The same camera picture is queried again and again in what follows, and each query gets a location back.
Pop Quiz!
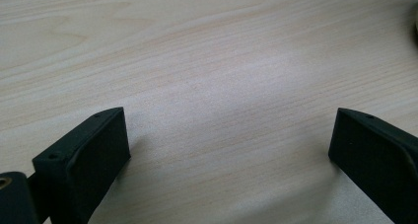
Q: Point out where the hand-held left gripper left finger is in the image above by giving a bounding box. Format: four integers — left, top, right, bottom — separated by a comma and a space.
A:
32, 107, 132, 224

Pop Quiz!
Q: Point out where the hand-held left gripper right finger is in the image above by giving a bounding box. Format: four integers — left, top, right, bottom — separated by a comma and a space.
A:
327, 107, 418, 224

